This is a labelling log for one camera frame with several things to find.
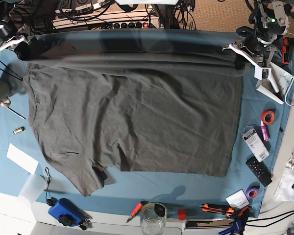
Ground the red black clamp tool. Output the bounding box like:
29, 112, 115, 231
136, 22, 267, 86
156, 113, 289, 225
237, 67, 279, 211
282, 37, 294, 65

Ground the white blister pack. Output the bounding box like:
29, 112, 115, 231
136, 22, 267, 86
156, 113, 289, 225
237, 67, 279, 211
241, 126, 269, 162

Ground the small red cube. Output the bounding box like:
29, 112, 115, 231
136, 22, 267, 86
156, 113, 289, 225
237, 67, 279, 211
177, 209, 187, 221

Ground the orange black utility knife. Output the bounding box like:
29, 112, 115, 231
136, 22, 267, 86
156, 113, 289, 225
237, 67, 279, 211
199, 204, 234, 217

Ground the black remote control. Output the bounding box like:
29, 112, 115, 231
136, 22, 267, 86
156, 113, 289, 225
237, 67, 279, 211
246, 157, 272, 187

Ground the black cable tie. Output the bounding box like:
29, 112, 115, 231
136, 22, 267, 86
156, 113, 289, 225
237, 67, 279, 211
0, 68, 23, 81
0, 60, 23, 81

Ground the blue box with knob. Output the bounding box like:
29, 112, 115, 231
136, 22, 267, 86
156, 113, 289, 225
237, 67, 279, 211
48, 198, 85, 227

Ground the small white card box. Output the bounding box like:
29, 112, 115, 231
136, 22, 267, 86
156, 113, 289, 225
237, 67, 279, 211
226, 189, 249, 210

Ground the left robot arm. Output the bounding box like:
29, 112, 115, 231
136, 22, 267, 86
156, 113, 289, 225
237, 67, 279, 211
222, 0, 294, 83

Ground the clear drinking glass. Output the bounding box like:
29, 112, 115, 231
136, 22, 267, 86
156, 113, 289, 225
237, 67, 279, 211
140, 203, 167, 235

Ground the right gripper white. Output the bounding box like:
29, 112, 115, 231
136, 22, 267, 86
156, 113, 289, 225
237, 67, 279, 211
0, 35, 31, 60

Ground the blue black spring clamp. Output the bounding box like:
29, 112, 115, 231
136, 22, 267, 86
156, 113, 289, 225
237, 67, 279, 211
218, 206, 252, 235

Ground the black cable tie upper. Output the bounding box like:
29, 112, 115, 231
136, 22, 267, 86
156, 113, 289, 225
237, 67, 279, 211
0, 60, 23, 81

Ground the white power strip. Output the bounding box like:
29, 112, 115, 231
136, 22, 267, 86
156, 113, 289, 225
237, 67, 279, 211
52, 12, 159, 30

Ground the white paper slip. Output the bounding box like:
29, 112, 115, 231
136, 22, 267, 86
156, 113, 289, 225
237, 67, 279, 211
6, 143, 39, 174

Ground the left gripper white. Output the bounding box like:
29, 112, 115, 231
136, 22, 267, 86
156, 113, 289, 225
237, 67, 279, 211
221, 26, 277, 80

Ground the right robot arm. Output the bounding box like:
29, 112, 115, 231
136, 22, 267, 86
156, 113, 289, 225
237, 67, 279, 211
0, 0, 31, 59

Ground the purple tape roll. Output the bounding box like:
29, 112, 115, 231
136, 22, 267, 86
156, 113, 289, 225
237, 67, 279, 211
245, 186, 259, 199

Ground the red tape roll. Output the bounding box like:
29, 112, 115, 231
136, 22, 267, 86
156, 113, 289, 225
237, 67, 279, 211
261, 110, 275, 125

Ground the white paper roll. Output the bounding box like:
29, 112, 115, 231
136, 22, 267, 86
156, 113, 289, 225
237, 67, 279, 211
268, 73, 279, 93

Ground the black lanyard with clip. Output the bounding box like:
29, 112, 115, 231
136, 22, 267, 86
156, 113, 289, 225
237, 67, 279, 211
44, 167, 55, 207

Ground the blue table cloth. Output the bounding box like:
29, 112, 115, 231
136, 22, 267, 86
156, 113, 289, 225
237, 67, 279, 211
0, 28, 294, 219

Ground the printed white paper sheet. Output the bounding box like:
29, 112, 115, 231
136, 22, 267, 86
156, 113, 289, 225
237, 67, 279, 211
254, 62, 293, 105

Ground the dark grey T-shirt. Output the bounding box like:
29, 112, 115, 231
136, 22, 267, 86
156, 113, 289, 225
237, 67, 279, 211
23, 43, 249, 196

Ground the translucent plastic cup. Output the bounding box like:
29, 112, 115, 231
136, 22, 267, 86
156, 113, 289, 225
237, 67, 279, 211
17, 174, 47, 208

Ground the red handled screwdriver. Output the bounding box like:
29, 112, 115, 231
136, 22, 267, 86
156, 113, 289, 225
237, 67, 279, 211
126, 200, 148, 223

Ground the black cable tie lower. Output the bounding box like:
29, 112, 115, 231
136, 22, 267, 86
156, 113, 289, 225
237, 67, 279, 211
0, 68, 23, 81

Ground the gold AA battery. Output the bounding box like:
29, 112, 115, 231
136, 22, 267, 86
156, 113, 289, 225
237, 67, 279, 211
13, 126, 25, 135

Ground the white plastic bag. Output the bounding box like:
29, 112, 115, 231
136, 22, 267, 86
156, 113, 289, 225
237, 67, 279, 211
273, 168, 294, 201

